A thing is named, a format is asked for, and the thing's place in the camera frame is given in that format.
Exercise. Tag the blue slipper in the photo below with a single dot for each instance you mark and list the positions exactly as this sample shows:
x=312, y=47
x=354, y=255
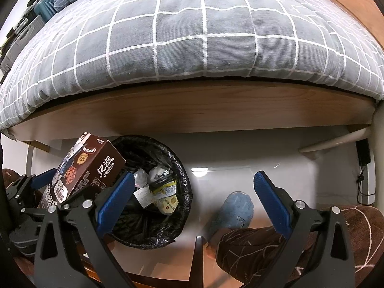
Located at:
x=235, y=213

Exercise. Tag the teal suitcase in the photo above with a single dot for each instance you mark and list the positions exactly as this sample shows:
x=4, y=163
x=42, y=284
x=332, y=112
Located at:
x=45, y=9

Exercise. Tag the wooden headboard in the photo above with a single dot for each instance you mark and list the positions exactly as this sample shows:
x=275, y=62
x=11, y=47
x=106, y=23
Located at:
x=367, y=13

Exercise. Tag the grey suitcase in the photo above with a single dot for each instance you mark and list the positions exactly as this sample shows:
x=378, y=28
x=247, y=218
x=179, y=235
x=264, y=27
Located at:
x=22, y=39

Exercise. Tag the grey checked bed sheet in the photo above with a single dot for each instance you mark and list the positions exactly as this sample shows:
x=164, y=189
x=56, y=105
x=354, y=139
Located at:
x=100, y=44

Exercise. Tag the yogurt cup yellow lid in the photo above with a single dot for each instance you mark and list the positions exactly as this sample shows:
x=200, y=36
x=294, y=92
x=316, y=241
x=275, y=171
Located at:
x=165, y=198

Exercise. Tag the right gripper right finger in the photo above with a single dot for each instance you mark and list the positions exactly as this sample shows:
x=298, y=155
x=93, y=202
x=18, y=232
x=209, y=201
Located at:
x=331, y=263

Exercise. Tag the clear plastic bag red print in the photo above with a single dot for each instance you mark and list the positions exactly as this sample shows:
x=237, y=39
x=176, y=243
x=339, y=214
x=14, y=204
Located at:
x=155, y=175

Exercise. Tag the black trash bin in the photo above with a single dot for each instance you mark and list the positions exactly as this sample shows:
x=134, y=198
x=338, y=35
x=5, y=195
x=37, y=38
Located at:
x=158, y=210

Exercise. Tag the wooden bed frame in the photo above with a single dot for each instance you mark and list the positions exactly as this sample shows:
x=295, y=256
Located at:
x=205, y=105

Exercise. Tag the brown cookie box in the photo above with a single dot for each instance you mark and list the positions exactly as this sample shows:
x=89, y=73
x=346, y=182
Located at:
x=93, y=164

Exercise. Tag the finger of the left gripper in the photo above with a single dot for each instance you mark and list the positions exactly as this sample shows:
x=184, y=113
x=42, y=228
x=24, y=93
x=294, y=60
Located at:
x=43, y=179

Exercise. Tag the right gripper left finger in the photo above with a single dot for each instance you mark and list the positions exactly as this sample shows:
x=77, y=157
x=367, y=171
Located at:
x=57, y=260

